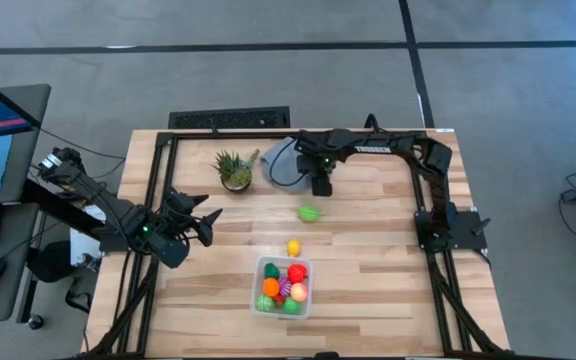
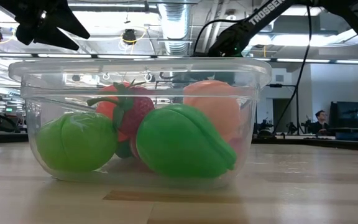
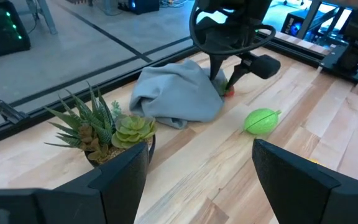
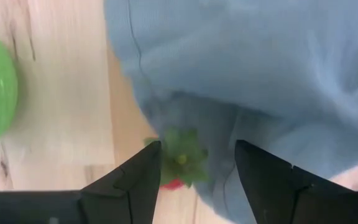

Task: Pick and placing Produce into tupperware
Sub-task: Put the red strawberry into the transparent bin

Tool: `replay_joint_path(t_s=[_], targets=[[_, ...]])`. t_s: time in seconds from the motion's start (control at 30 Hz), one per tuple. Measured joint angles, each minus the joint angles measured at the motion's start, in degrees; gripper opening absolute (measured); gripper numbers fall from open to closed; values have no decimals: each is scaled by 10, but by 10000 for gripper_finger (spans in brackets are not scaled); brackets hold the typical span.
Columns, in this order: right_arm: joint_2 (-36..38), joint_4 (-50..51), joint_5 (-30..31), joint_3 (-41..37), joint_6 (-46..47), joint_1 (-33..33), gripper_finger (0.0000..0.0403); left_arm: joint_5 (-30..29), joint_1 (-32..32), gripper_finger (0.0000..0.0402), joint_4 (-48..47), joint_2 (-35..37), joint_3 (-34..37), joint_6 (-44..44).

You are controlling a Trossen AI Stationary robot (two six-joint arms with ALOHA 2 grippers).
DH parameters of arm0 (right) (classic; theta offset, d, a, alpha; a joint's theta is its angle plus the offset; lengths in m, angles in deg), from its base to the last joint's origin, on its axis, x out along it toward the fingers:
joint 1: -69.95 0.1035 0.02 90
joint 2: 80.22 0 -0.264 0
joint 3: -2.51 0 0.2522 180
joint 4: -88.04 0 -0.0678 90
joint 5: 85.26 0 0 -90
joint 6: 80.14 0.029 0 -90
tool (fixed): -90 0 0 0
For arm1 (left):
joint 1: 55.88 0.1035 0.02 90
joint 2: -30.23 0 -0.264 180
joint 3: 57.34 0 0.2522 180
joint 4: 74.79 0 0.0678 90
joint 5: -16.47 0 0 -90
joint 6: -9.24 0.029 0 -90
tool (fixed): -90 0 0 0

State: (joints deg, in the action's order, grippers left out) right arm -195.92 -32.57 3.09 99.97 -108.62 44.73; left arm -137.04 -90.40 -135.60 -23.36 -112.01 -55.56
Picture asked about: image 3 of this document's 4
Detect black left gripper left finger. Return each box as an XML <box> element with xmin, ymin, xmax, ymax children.
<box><xmin>0</xmin><ymin>142</ymin><xmax>150</xmax><ymax>224</ymax></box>

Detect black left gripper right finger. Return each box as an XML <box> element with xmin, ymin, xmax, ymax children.
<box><xmin>252</xmin><ymin>139</ymin><xmax>358</xmax><ymax>224</ymax></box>

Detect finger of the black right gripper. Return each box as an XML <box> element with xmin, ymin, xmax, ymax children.
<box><xmin>225</xmin><ymin>54</ymin><xmax>282</xmax><ymax>91</ymax></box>
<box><xmin>209</xmin><ymin>55</ymin><xmax>226</xmax><ymax>81</ymax></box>

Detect red toy strawberry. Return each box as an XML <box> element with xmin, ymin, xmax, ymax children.
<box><xmin>219</xmin><ymin>79</ymin><xmax>236</xmax><ymax>97</ymax></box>

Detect crumpled grey cloth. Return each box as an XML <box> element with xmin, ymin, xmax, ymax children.
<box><xmin>129</xmin><ymin>58</ymin><xmax>229</xmax><ymax>130</ymax></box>

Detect black box blue light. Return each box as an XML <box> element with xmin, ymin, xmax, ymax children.
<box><xmin>280</xmin><ymin>14</ymin><xmax>307</xmax><ymax>37</ymax></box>

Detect light green stemmed toy fruit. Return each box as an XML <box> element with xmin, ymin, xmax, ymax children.
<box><xmin>242</xmin><ymin>108</ymin><xmax>282</xmax><ymax>136</ymax></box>

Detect potted succulent plant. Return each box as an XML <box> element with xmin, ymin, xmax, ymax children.
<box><xmin>44</xmin><ymin>82</ymin><xmax>158</xmax><ymax>169</ymax></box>

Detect black computer blue light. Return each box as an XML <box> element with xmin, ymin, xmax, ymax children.
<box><xmin>118</xmin><ymin>0</ymin><xmax>160</xmax><ymax>16</ymax></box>

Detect grey metal table leg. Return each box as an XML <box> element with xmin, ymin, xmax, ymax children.
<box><xmin>25</xmin><ymin>0</ymin><xmax>58</xmax><ymax>35</ymax></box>

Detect black computer tower green lights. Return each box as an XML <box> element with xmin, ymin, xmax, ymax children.
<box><xmin>0</xmin><ymin>0</ymin><xmax>31</xmax><ymax>62</ymax></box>

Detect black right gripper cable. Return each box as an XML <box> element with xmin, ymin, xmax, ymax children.
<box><xmin>188</xmin><ymin>0</ymin><xmax>277</xmax><ymax>57</ymax></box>

